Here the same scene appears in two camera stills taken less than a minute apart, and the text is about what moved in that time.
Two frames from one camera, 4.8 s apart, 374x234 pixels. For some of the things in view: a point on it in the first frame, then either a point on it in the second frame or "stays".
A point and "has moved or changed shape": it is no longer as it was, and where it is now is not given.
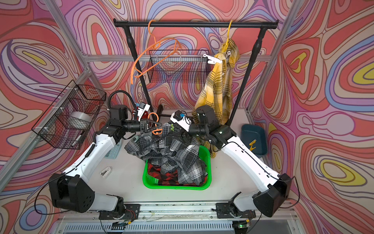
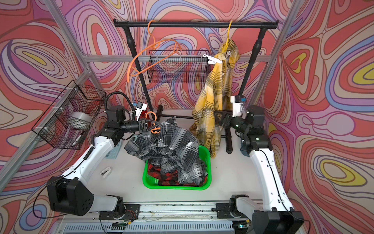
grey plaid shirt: [175, 152] stays
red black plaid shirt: [171, 178] stays
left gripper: [143, 126] stays
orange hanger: [155, 43] has moved or changed shape
